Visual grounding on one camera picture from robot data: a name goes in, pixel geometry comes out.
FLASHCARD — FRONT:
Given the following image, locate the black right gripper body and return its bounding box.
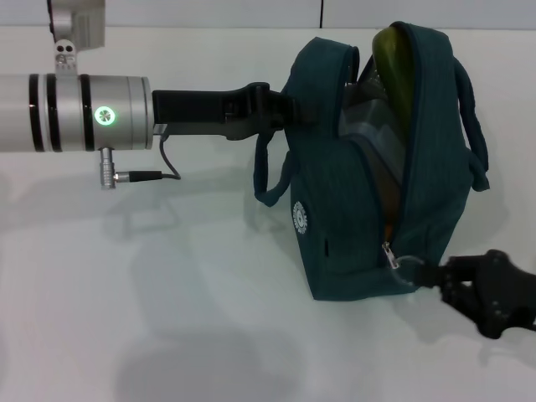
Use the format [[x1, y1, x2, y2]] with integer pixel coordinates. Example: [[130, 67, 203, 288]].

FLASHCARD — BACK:
[[480, 284, 536, 320]]

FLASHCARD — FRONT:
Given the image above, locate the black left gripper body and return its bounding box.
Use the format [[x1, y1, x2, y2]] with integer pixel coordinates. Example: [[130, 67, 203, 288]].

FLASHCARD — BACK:
[[151, 82, 260, 142]]

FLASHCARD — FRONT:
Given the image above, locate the clear plastic food container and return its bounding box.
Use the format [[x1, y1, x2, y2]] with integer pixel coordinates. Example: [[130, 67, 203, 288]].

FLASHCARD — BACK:
[[338, 75, 408, 186]]

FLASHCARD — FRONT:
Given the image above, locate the green cucumber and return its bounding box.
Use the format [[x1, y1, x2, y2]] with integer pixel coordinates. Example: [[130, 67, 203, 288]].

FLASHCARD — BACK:
[[371, 25, 418, 131]]

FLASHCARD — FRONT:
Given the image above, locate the dark teal insulated lunch bag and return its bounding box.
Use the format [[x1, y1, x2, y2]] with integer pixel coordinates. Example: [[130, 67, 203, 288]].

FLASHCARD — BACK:
[[252, 20, 491, 302]]

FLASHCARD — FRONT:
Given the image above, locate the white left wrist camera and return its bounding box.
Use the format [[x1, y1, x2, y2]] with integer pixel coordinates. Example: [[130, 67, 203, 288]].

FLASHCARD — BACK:
[[45, 0, 106, 77]]

